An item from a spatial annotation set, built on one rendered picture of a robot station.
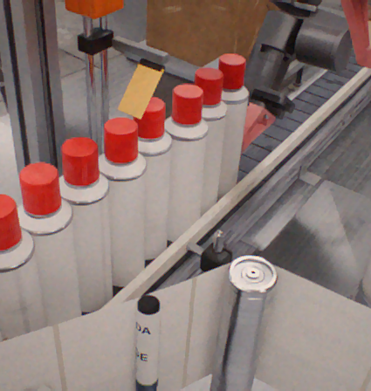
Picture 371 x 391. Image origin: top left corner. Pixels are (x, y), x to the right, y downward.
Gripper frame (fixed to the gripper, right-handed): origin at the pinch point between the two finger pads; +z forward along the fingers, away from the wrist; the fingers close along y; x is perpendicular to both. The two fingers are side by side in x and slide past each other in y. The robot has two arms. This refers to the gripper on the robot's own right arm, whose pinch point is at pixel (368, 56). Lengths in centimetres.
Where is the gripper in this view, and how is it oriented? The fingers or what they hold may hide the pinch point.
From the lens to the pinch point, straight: 48.0
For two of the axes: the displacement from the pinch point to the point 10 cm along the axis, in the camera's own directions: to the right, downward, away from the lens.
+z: -0.4, 8.0, 6.0
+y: 5.8, -4.7, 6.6
